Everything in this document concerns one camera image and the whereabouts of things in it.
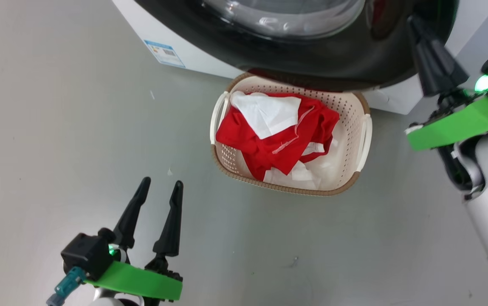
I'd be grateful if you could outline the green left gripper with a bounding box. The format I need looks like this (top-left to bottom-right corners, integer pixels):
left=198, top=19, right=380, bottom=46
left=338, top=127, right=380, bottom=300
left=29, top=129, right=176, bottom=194
left=84, top=177, right=184, bottom=306

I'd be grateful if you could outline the red and white garment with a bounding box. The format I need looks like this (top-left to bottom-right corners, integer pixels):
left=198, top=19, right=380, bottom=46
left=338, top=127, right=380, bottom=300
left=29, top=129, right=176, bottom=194
left=216, top=90, right=340, bottom=164

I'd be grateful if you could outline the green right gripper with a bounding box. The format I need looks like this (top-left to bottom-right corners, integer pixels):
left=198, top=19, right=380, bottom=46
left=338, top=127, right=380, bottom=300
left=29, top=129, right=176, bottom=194
left=405, top=14, right=488, bottom=152

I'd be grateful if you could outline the white front-load washing machine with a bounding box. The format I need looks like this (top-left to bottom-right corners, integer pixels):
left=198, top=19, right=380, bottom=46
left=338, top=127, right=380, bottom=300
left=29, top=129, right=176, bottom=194
left=112, top=0, right=488, bottom=116

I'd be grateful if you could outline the cream perforated laundry basket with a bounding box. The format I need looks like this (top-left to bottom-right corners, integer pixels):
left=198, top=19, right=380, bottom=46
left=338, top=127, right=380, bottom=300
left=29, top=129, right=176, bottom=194
left=210, top=72, right=373, bottom=197

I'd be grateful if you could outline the blue energy label sticker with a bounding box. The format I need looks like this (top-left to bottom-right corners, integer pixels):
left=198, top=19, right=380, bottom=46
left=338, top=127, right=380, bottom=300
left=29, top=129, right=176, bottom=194
left=144, top=39, right=186, bottom=69

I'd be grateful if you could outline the black round glass washer door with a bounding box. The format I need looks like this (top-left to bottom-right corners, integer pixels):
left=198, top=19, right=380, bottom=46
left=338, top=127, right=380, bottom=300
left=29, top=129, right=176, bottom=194
left=133, top=0, right=459, bottom=92

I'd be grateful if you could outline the teal left camera connector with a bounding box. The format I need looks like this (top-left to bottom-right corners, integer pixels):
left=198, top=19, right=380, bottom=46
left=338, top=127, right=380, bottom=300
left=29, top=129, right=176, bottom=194
left=46, top=266, right=87, bottom=306

